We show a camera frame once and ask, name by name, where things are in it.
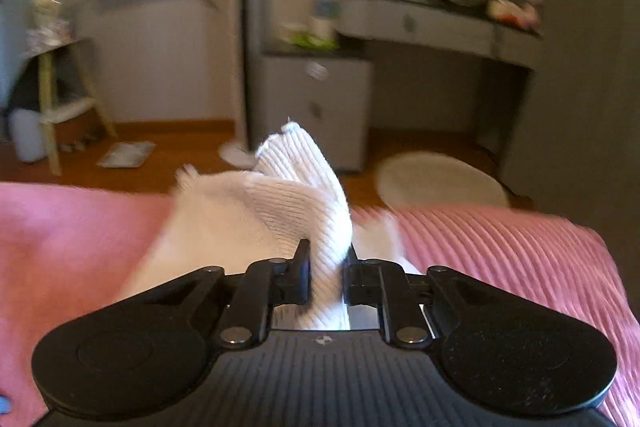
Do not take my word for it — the pink plush toy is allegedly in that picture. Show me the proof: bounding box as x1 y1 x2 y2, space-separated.
486 0 544 32

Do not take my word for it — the flower bouquet on table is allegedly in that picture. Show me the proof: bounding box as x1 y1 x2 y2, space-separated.
26 0 72 53

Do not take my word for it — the grey vanity desk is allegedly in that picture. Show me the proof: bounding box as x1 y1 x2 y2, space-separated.
338 0 542 155

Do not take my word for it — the pink ribbed bed blanket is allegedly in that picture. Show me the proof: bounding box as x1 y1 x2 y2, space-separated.
0 181 640 427

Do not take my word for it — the white bin on floor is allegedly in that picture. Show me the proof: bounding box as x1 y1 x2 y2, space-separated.
9 108 47 164

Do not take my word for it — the white blue cup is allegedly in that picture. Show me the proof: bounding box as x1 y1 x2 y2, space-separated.
310 0 340 41

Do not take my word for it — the white black standing panel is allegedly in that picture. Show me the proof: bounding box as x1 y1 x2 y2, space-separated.
219 0 264 170

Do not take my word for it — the grey small cabinet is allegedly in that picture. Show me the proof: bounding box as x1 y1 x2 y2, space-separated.
257 45 376 172

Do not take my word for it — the white ribbed knit garment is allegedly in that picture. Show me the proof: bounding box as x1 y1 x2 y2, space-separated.
119 122 418 331

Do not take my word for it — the round side table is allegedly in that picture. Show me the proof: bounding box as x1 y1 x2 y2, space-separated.
24 37 120 177

